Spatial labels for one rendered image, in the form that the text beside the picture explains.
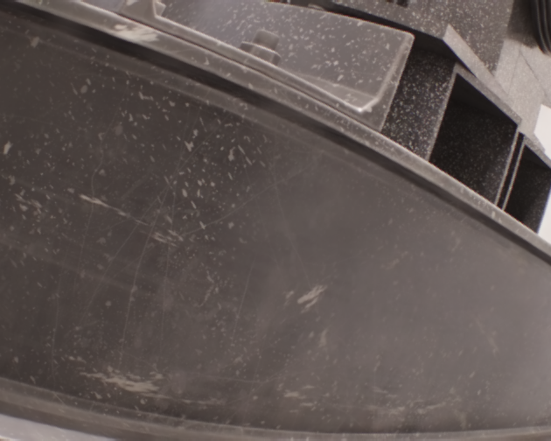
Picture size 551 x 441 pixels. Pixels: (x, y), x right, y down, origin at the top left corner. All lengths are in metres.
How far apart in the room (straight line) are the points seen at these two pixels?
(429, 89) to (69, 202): 0.82
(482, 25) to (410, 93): 0.23
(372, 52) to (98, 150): 0.18
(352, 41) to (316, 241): 0.15
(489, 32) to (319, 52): 0.83
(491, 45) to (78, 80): 0.98
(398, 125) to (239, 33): 0.64
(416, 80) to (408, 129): 0.08
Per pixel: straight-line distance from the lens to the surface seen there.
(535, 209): 1.73
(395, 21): 1.17
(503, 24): 1.38
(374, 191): 0.64
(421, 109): 1.24
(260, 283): 0.60
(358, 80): 0.54
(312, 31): 0.59
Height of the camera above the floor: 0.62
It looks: 4 degrees down
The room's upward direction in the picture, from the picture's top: 23 degrees clockwise
